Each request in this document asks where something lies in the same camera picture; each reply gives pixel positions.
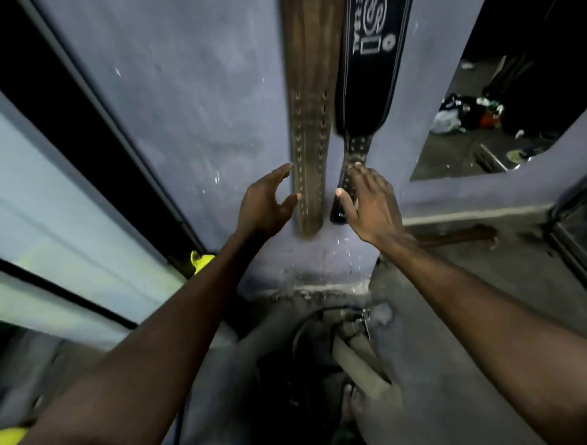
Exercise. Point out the person's left hand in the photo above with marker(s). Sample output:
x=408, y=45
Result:
x=259, y=211

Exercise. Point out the person's right hand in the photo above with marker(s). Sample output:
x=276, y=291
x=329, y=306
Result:
x=373, y=211

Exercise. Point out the black belt with white print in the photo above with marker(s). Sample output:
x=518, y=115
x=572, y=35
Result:
x=371, y=91

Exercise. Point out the brown leather belt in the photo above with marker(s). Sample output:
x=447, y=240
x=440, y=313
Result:
x=312, y=69

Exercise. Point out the person's left forearm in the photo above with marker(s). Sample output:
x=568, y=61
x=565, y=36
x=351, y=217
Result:
x=160, y=344

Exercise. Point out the person's right forearm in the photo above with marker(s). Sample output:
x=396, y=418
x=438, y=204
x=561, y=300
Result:
x=481, y=321

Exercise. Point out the heap of mixed clutter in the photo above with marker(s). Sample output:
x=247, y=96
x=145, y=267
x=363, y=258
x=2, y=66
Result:
x=472, y=114

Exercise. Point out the pale round dish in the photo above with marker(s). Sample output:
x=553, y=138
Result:
x=520, y=156

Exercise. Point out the white machine panel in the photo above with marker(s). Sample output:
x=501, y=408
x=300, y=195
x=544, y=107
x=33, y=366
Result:
x=69, y=206

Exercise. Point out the black framed glass case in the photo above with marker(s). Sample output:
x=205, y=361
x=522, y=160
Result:
x=571, y=229

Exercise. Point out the yellow machine frame bar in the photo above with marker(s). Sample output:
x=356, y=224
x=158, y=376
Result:
x=202, y=263

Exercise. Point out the metal frame piece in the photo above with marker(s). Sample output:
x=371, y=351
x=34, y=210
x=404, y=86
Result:
x=488, y=158

